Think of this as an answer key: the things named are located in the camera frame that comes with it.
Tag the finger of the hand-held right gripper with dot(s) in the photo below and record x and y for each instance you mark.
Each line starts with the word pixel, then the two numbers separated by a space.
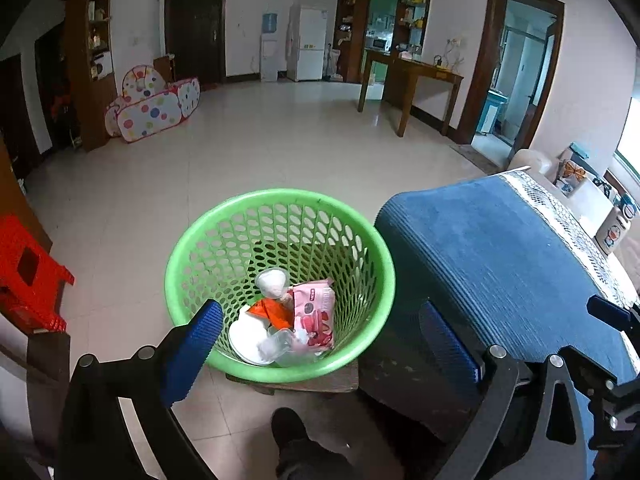
pixel 592 362
pixel 610 312

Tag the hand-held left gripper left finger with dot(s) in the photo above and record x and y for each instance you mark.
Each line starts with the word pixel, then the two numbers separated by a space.
pixel 192 347

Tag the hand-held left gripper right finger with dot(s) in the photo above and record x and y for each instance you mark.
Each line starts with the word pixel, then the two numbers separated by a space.
pixel 445 345

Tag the white round plastic lid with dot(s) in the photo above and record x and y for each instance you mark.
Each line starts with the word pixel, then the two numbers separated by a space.
pixel 245 337

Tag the orange snack bag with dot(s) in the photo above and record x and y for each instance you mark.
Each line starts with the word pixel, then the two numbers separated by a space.
pixel 272 310

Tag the clear plastic container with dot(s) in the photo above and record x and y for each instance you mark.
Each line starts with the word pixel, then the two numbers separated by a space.
pixel 290 347

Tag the green plastic basket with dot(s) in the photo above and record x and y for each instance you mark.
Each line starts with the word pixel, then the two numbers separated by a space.
pixel 210 250

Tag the small clear plastic cup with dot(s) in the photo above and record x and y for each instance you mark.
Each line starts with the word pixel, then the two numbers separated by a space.
pixel 271 282

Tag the pink wipes packet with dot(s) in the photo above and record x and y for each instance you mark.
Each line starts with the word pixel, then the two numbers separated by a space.
pixel 314 315

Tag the cartoon water bottle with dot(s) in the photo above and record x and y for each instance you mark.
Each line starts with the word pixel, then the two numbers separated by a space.
pixel 616 225

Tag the blue ribbed table cloth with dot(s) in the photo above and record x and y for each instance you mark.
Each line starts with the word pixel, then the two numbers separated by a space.
pixel 480 250

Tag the white patterned tablecloth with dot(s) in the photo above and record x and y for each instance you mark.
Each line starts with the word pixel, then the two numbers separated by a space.
pixel 560 215

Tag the beige sofa cushion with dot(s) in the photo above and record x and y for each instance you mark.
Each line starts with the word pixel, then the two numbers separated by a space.
pixel 595 202

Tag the low wooden stool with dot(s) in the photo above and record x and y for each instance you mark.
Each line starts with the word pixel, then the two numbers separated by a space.
pixel 310 385

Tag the butterfly print pillow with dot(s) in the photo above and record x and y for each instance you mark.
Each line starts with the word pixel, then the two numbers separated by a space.
pixel 570 177

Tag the person's leg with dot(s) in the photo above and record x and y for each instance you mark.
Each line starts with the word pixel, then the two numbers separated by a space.
pixel 305 450

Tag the teal box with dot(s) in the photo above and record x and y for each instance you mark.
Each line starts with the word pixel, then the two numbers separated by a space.
pixel 581 151

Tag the green framed window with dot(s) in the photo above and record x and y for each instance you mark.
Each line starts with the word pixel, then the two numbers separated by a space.
pixel 631 145

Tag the white sofa armrest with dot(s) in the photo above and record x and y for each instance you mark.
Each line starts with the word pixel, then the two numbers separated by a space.
pixel 530 162

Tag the red plastic stool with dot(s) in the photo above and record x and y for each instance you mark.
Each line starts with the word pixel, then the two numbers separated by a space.
pixel 20 270

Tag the grey door mat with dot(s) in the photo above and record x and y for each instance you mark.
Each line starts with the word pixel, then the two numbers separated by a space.
pixel 475 156

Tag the blue bathroom cabinet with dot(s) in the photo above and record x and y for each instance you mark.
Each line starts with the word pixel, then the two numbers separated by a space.
pixel 489 110

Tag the polka dot play tent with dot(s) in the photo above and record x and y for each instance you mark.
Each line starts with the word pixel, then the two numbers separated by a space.
pixel 150 110

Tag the dark wooden table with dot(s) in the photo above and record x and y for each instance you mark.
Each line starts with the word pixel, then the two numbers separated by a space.
pixel 420 70

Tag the tall wooden bookcase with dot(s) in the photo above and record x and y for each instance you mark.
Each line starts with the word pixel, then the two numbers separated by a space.
pixel 87 70

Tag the white water dispenser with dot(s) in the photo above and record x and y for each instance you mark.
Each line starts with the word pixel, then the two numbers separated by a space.
pixel 269 55

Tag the dark wooden door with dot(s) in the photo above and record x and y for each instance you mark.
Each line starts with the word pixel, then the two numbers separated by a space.
pixel 195 35

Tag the white refrigerator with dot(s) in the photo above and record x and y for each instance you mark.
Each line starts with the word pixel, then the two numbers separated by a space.
pixel 307 45

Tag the wooden shelf unit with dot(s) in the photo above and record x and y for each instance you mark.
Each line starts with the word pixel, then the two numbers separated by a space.
pixel 350 35

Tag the wooden door frame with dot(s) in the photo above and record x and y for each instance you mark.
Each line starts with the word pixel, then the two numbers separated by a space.
pixel 480 70

